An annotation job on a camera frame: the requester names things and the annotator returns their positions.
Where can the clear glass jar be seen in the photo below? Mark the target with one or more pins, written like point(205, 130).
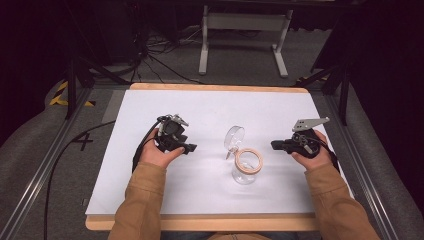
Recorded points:
point(247, 166)

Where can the person's right hand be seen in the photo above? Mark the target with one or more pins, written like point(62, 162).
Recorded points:
point(315, 156)

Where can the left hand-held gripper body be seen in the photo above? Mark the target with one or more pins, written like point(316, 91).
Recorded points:
point(171, 133)

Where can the yellow black floor tape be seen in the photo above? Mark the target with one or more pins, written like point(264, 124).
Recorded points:
point(63, 96)

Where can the aluminium rail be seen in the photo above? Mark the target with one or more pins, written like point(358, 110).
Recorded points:
point(40, 170)
point(363, 166)

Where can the black tripod stand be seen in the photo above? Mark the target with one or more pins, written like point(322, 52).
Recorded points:
point(336, 80)
point(80, 66)

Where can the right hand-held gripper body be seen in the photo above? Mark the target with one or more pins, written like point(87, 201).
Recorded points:
point(305, 140)

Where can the white metal stand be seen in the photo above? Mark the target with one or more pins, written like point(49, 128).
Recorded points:
point(245, 36)

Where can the clear glass jar lid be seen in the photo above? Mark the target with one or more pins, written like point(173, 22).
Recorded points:
point(234, 136)

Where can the person's left hand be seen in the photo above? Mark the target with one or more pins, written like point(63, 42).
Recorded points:
point(156, 154)

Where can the white table sheet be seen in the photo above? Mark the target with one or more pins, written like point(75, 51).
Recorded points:
point(206, 110)

